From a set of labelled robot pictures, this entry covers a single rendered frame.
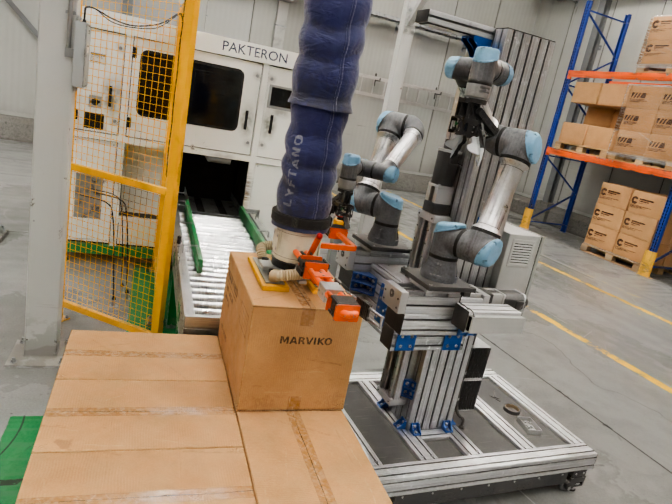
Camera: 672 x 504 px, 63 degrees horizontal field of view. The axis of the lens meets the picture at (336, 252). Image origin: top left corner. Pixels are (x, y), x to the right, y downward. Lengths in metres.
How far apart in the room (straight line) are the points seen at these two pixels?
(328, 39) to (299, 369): 1.13
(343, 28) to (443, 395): 1.69
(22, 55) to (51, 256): 8.11
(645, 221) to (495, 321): 7.67
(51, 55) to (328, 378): 2.00
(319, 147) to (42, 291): 1.87
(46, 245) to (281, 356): 1.65
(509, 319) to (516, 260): 0.38
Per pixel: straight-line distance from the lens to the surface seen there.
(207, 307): 2.85
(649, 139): 9.93
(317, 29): 1.96
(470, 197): 2.37
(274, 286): 1.97
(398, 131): 2.73
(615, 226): 10.11
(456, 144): 1.88
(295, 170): 1.98
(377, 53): 12.32
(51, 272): 3.24
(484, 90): 1.80
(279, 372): 1.97
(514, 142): 2.17
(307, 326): 1.91
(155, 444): 1.84
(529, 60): 2.45
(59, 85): 3.05
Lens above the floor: 1.62
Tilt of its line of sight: 15 degrees down
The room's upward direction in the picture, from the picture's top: 11 degrees clockwise
